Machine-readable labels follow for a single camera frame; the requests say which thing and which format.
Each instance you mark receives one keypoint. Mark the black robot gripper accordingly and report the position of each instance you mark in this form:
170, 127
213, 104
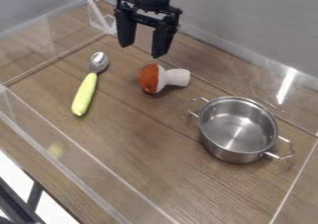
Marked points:
154, 13

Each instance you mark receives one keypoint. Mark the red white toy mushroom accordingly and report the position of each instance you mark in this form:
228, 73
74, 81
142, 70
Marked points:
154, 78

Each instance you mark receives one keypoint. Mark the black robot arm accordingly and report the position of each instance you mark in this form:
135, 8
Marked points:
154, 13

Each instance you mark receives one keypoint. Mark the stainless steel pot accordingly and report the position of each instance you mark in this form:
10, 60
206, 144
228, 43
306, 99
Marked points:
238, 130

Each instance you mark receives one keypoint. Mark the clear acrylic table fence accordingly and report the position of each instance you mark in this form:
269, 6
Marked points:
127, 163

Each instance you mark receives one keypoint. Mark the clear acrylic corner bracket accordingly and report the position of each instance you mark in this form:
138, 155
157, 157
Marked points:
99, 21

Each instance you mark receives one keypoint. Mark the spoon with yellow handle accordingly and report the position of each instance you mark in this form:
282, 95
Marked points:
98, 65

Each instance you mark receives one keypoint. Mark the black metal table frame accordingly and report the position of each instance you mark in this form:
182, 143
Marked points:
20, 211

